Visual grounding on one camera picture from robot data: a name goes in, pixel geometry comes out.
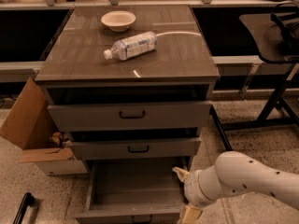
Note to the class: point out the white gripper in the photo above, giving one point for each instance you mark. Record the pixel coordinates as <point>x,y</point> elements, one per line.
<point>192,187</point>

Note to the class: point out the grey bottom drawer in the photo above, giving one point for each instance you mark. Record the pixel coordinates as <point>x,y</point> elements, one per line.
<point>134,191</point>

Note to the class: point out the grey drawer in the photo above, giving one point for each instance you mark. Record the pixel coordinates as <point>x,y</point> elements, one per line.
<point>130,116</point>
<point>134,191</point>
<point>133,144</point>

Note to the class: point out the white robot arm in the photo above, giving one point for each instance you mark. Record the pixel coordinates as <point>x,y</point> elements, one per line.
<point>234,174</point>

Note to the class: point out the grey top drawer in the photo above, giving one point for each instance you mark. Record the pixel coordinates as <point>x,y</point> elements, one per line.
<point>130,116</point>

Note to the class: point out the grey middle drawer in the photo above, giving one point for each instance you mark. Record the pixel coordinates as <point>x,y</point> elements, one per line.
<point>133,144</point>

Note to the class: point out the grey drawer cabinet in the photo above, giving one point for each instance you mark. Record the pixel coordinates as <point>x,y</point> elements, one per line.
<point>129,83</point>

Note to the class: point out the black side table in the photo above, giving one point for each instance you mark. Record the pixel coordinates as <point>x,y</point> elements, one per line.
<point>276,44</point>

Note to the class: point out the clear plastic water bottle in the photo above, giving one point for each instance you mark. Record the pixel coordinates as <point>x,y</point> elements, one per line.
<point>132,46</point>

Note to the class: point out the open cardboard box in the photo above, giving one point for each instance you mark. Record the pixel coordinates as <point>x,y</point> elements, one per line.
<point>30,127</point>

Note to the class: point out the white bowl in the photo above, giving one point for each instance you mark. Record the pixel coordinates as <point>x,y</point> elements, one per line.
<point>118,21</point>

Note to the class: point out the black handle on floor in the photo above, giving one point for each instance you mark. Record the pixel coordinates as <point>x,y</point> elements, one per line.
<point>27,200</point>

